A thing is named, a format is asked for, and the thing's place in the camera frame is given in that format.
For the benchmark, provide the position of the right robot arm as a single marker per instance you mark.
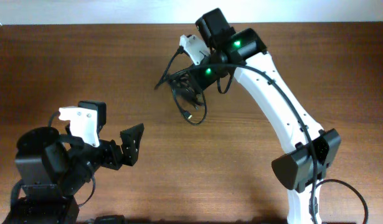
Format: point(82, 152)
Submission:
point(309, 149)

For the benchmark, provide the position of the black device at table edge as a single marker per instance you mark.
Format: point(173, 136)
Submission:
point(109, 219)

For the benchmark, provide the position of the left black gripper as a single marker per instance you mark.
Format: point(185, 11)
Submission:
point(128, 154)

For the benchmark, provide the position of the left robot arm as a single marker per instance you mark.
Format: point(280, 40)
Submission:
point(54, 167)

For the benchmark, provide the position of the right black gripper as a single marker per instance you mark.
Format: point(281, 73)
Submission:
point(197, 78)

